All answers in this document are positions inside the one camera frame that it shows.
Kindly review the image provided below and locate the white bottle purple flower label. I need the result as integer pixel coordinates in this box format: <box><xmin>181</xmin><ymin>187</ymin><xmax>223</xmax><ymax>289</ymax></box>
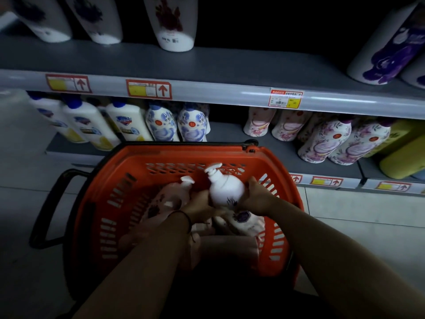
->
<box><xmin>347</xmin><ymin>0</ymin><xmax>425</xmax><ymax>86</ymax></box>
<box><xmin>400</xmin><ymin>53</ymin><xmax>425</xmax><ymax>90</ymax></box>

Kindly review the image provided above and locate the red yellow price tag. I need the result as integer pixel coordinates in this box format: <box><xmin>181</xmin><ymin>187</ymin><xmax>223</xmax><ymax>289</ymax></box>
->
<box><xmin>268</xmin><ymin>88</ymin><xmax>304</xmax><ymax>109</ymax></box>

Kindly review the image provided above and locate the person's right forearm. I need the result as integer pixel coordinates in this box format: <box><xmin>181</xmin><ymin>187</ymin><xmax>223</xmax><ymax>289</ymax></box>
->
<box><xmin>266</xmin><ymin>198</ymin><xmax>425</xmax><ymax>319</ymax></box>

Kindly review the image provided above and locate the person's left forearm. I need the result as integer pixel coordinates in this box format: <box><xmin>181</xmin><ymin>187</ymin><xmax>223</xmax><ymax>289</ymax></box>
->
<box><xmin>72</xmin><ymin>213</ymin><xmax>192</xmax><ymax>319</ymax></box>

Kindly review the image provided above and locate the black wrist band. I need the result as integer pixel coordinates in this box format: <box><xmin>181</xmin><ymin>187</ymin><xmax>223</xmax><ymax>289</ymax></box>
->
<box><xmin>168</xmin><ymin>210</ymin><xmax>194</xmax><ymax>234</ymax></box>

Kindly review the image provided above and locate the person's left hand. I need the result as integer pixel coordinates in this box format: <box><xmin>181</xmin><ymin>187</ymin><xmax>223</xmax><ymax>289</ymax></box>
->
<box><xmin>180</xmin><ymin>190</ymin><xmax>227</xmax><ymax>227</ymax></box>

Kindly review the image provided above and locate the grey upper shelf board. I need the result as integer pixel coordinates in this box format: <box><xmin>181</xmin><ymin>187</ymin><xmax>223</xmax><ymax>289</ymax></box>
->
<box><xmin>0</xmin><ymin>32</ymin><xmax>425</xmax><ymax>121</ymax></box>

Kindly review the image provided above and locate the black basket handle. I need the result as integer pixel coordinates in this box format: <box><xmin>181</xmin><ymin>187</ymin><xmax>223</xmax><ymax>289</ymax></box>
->
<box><xmin>29</xmin><ymin>169</ymin><xmax>91</xmax><ymax>250</ymax></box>

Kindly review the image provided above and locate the person's right hand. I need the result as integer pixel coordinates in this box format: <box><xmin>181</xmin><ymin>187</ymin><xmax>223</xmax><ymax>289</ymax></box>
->
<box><xmin>236</xmin><ymin>177</ymin><xmax>277</xmax><ymax>218</ymax></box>

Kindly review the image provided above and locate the orange plastic shopping basket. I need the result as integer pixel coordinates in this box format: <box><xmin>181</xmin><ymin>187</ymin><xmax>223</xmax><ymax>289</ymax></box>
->
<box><xmin>62</xmin><ymin>141</ymin><xmax>305</xmax><ymax>298</ymax></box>

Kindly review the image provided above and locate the purple floral bottle dark cap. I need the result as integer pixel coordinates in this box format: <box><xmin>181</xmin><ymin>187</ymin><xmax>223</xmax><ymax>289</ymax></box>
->
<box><xmin>328</xmin><ymin>118</ymin><xmax>394</xmax><ymax>166</ymax></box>
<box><xmin>297</xmin><ymin>117</ymin><xmax>354</xmax><ymax>164</ymax></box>

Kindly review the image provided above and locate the pinkish white pump bottle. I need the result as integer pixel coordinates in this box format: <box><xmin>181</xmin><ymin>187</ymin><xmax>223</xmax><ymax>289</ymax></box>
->
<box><xmin>141</xmin><ymin>175</ymin><xmax>196</xmax><ymax>231</ymax></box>

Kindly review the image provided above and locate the white bottle blue cap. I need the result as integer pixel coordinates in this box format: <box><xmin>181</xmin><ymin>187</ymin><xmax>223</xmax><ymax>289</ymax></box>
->
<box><xmin>105</xmin><ymin>98</ymin><xmax>154</xmax><ymax>142</ymax></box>
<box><xmin>62</xmin><ymin>96</ymin><xmax>121</xmax><ymax>152</ymax></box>
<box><xmin>27</xmin><ymin>92</ymin><xmax>87</xmax><ymax>144</ymax></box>

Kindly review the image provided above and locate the white bottle dark blue flower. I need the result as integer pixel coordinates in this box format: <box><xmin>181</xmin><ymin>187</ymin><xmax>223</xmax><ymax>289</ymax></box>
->
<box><xmin>8</xmin><ymin>0</ymin><xmax>73</xmax><ymax>43</ymax></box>
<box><xmin>64</xmin><ymin>0</ymin><xmax>124</xmax><ymax>45</ymax></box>

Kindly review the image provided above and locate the yellow-green bottle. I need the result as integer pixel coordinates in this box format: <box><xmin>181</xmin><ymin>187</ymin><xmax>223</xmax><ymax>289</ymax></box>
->
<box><xmin>379</xmin><ymin>135</ymin><xmax>425</xmax><ymax>180</ymax></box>
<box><xmin>364</xmin><ymin>119</ymin><xmax>425</xmax><ymax>159</ymax></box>

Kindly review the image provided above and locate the white pump bottle dark flower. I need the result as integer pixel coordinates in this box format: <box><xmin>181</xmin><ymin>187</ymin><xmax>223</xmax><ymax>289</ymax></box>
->
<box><xmin>204</xmin><ymin>163</ymin><xmax>247</xmax><ymax>210</ymax></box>

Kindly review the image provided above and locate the pink floral bottle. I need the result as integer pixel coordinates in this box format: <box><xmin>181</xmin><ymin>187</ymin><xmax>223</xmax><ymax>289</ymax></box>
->
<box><xmin>243</xmin><ymin>107</ymin><xmax>277</xmax><ymax>138</ymax></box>
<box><xmin>271</xmin><ymin>110</ymin><xmax>313</xmax><ymax>142</ymax></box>

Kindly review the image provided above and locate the blue floral porcelain-look bottle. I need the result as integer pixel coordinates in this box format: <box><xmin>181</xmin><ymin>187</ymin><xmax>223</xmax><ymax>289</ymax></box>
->
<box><xmin>145</xmin><ymin>102</ymin><xmax>180</xmax><ymax>142</ymax></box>
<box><xmin>177</xmin><ymin>103</ymin><xmax>211</xmax><ymax>142</ymax></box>

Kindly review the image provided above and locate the white bottle dark red flower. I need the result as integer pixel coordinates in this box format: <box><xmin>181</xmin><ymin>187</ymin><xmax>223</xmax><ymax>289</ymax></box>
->
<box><xmin>143</xmin><ymin>0</ymin><xmax>199</xmax><ymax>53</ymax></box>

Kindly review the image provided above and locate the white bottle purple flower print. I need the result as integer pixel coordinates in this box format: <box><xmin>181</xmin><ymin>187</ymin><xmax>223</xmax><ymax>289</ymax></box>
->
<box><xmin>214</xmin><ymin>209</ymin><xmax>266</xmax><ymax>238</ymax></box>

